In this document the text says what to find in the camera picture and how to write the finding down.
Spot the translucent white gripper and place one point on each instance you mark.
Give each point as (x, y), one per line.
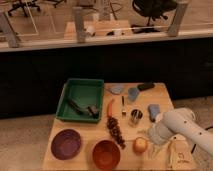
(156, 133)

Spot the yellow red apple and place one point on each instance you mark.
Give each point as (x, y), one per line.
(140, 145)

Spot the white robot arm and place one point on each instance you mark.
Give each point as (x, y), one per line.
(180, 121)

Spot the blue sponge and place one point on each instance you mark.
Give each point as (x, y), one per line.
(154, 110)

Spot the metal cup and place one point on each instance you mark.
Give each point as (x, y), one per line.
(136, 116)

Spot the wooden board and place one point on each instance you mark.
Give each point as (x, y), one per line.
(151, 160)

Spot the metal fork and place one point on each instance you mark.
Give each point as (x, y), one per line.
(123, 106)

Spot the dark grape bunch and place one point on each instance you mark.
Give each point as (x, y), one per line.
(114, 130)

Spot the black oblong object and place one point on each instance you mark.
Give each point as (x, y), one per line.
(145, 86)

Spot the orange carrot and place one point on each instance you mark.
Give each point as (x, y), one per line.
(109, 108)

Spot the orange red bowl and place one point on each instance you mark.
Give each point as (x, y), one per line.
(106, 155)

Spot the dark tool in tray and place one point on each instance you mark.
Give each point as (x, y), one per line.
(91, 110)

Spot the green plastic tray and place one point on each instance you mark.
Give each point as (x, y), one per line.
(84, 92)

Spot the purple bowl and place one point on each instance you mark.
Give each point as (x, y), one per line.
(66, 144)

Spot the black office chair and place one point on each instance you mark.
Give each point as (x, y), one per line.
(153, 10)

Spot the black chair base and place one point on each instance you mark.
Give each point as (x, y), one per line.
(23, 4)

